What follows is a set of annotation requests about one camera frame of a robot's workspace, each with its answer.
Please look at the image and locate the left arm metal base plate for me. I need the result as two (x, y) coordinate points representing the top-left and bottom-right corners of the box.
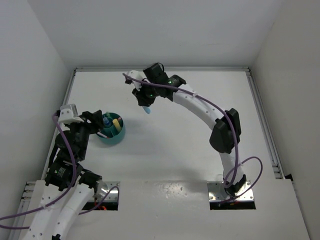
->
(94, 181), (121, 202)

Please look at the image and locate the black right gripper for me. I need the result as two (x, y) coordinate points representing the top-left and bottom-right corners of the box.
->
(132, 79), (159, 107)

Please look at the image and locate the red pen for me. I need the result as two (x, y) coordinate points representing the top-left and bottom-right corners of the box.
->
(97, 132), (108, 139)

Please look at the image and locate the yellow highlighter marker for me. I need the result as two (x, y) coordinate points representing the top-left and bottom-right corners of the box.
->
(112, 118), (122, 133)

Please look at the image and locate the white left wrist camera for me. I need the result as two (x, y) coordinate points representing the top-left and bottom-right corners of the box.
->
(58, 103), (84, 125)

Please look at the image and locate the clear blue spray bottle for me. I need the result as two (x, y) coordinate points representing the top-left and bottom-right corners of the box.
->
(102, 117), (112, 128)

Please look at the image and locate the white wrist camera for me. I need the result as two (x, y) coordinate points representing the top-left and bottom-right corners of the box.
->
(58, 103), (84, 125)
(124, 70), (146, 92)

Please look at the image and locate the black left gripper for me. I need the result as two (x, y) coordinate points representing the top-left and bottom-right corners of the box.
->
(66, 109), (104, 159)

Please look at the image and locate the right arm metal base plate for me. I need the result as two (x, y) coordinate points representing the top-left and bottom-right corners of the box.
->
(207, 181), (255, 203)

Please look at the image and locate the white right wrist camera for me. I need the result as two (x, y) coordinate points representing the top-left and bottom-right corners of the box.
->
(124, 70), (146, 92)

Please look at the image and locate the teal round divided organizer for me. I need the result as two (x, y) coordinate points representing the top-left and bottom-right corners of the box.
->
(96, 112), (126, 146)

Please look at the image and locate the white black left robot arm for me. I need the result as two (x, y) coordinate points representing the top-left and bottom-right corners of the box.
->
(23, 105), (104, 240)

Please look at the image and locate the blue highlighter marker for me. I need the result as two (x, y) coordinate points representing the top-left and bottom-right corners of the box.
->
(142, 106), (151, 114)

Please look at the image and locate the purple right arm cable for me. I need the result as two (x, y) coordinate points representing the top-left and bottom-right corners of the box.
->
(122, 72), (264, 202)

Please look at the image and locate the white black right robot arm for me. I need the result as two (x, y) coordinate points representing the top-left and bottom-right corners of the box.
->
(125, 63), (247, 197)

